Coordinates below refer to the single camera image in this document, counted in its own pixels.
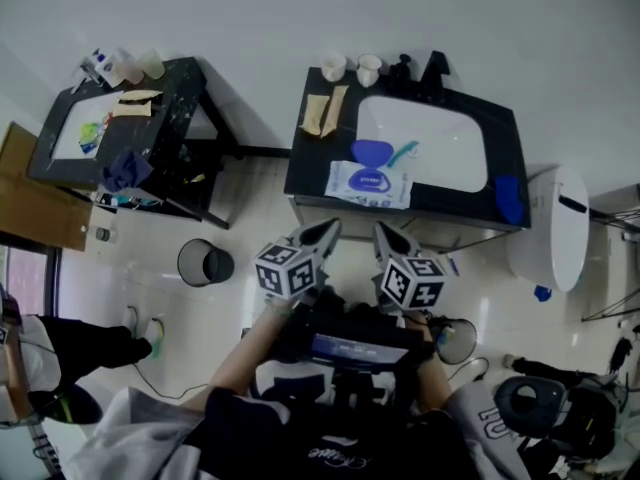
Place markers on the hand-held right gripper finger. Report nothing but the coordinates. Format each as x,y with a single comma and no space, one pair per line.
400,240
380,243

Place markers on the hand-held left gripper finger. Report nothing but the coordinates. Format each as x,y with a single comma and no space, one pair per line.
320,228
332,243

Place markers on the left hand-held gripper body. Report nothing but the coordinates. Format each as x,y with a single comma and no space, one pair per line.
285,270

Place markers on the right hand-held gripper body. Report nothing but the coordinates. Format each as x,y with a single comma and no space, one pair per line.
412,283

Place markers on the white wet wipes pack blue lid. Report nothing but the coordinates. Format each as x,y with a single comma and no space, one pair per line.
350,188

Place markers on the person's right forearm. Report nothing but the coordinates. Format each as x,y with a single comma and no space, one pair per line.
432,378

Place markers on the person's left forearm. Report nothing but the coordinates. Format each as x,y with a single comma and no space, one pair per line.
245,353

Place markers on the black chest-mounted device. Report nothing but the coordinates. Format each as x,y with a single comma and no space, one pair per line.
360,350

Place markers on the teal toothbrush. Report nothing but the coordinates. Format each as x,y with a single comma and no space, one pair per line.
404,151

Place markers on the white rectangular sink basin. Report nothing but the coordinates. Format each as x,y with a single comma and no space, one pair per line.
430,138

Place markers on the beige folded towel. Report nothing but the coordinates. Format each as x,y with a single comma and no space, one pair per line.
314,113
141,95
334,110
131,109

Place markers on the small blue floor object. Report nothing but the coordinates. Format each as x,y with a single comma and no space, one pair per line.
542,293

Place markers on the white toilet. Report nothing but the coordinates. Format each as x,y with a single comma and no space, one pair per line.
555,228

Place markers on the white cup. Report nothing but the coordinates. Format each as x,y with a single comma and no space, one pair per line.
333,66
369,70

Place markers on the black soap dispenser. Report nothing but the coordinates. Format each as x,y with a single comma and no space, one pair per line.
401,73

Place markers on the black faucet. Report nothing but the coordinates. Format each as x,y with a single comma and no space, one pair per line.
434,75

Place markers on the person's dark jersey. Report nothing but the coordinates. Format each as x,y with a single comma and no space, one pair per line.
300,443

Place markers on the small glass jar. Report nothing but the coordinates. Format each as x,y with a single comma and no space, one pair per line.
103,234

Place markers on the dark blue cloth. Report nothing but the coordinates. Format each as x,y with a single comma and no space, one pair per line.
125,169

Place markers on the speckled black vanity counter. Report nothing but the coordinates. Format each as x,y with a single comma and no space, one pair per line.
175,103

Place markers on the metal rack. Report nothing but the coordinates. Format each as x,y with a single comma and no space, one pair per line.
612,268

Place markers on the black bag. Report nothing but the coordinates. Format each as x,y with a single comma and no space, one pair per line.
585,418

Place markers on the colourful packets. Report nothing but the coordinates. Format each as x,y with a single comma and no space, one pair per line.
92,135

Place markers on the translucent plastic cup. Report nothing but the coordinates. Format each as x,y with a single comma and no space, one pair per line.
125,68
151,64

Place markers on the small white blue bottle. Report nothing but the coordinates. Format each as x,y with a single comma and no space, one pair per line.
103,65

